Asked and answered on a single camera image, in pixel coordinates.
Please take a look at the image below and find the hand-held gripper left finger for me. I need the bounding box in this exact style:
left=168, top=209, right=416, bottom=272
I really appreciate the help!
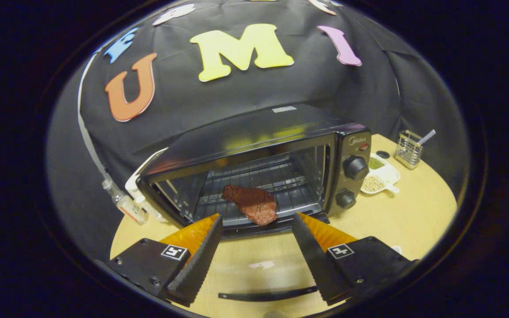
left=106, top=214, right=224, bottom=307

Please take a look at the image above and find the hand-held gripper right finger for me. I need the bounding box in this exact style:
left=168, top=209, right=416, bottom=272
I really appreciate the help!
left=292, top=212, right=418, bottom=306

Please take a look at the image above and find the brown meat piece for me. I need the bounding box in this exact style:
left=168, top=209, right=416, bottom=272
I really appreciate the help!
left=222, top=185, right=278, bottom=227

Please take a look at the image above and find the black toaster oven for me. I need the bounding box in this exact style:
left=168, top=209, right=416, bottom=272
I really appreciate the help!
left=136, top=105, right=372, bottom=303

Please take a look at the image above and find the white toaster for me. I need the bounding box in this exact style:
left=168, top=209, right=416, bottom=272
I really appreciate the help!
left=125, top=147, right=169, bottom=222

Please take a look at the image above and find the small clear bottle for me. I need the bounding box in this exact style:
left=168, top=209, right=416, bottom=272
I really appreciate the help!
left=102, top=178, right=149, bottom=225

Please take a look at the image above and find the white divided dish with beans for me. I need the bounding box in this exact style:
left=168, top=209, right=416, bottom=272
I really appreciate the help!
left=361, top=152, right=401, bottom=195

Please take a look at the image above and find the clear utensil holder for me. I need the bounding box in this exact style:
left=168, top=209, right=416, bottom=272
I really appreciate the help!
left=394, top=130, right=424, bottom=170

